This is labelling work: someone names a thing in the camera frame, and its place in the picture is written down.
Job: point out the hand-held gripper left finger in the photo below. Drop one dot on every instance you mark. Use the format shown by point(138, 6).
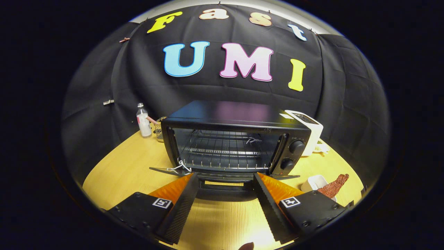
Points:
point(182, 208)

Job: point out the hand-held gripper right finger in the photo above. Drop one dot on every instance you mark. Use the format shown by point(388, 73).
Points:
point(269, 208)

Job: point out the red-brown meat piece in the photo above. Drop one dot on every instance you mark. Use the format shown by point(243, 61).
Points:
point(333, 187)

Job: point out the black toaster oven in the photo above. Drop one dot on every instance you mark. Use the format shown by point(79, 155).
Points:
point(236, 114)

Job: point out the metal oven rack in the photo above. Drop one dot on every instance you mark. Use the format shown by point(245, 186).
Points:
point(225, 152)

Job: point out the white pop-up toaster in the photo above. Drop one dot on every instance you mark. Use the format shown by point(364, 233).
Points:
point(314, 135)

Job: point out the white ribbed dish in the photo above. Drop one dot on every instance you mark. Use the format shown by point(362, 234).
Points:
point(314, 182)

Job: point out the white divided bean plate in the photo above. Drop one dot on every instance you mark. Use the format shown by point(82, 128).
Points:
point(321, 148)

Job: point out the small clear plastic bottle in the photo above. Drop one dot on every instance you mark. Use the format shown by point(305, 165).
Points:
point(144, 125)

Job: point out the red-white striped stick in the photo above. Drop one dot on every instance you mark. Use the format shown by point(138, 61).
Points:
point(152, 120)

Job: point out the pink clip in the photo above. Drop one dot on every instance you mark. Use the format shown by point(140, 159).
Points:
point(124, 40)

